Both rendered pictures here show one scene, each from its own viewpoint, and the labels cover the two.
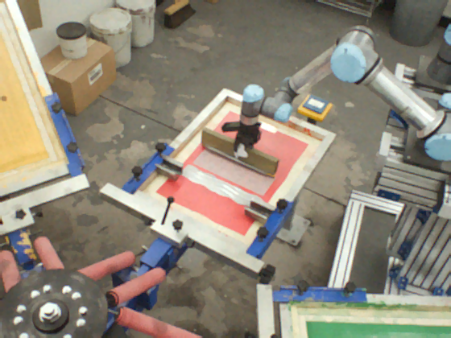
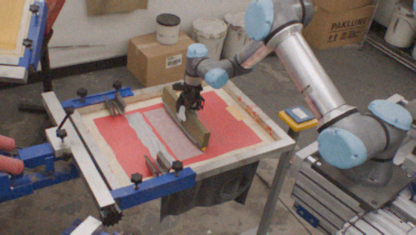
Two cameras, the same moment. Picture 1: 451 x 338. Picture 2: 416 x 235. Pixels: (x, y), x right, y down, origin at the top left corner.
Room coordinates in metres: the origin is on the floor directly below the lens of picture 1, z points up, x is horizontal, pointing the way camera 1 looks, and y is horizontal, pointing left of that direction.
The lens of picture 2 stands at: (0.31, -0.84, 2.18)
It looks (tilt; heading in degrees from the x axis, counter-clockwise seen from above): 40 degrees down; 31
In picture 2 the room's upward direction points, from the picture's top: 6 degrees clockwise
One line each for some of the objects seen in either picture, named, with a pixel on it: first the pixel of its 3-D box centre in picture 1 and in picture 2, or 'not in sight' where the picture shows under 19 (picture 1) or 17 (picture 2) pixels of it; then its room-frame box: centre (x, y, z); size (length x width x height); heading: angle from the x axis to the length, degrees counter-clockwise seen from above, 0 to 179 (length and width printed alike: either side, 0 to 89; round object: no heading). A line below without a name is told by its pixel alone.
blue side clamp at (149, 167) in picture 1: (150, 171); (100, 102); (1.53, 0.30, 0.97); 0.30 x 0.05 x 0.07; 153
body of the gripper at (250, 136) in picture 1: (248, 131); (192, 94); (1.64, -0.09, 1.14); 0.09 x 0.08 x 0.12; 63
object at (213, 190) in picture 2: not in sight; (206, 182); (1.58, -0.25, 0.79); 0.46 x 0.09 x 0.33; 153
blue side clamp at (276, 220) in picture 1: (270, 229); (156, 187); (1.28, -0.20, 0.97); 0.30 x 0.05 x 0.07; 153
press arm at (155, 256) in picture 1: (160, 250); (44, 154); (1.11, 0.19, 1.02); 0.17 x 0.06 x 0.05; 153
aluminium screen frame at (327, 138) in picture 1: (237, 163); (177, 127); (1.62, -0.06, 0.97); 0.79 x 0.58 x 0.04; 153
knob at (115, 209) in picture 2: (263, 273); (109, 213); (1.05, -0.17, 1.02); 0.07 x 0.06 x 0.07; 153
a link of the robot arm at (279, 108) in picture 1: (278, 107); (215, 73); (1.62, -0.19, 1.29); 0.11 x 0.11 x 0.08; 68
